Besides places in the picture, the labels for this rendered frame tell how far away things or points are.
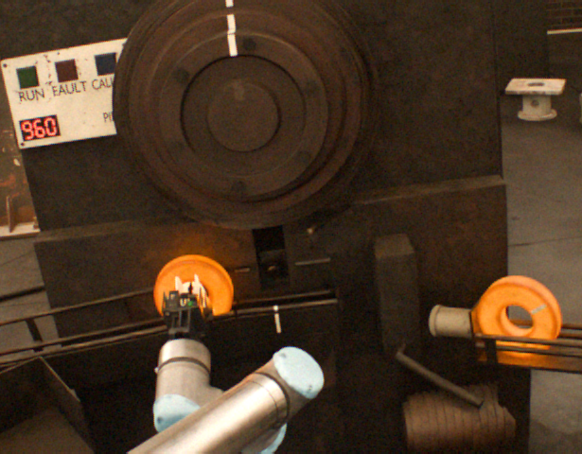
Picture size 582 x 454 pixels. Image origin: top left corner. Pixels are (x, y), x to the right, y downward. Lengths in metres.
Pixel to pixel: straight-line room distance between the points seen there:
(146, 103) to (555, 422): 1.51
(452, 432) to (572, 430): 0.85
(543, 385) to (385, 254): 1.13
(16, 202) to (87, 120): 2.82
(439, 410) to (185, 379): 0.50
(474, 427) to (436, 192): 0.46
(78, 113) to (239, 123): 0.40
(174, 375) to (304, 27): 0.61
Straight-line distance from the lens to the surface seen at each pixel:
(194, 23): 1.38
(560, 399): 2.50
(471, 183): 1.65
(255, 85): 1.33
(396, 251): 1.54
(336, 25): 1.41
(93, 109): 1.61
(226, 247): 1.63
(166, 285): 1.59
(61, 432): 1.55
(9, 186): 4.40
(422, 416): 1.56
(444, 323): 1.54
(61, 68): 1.60
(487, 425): 1.58
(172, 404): 1.32
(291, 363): 1.27
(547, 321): 1.46
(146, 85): 1.42
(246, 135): 1.35
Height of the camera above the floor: 1.45
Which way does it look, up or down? 22 degrees down
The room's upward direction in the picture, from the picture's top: 8 degrees counter-clockwise
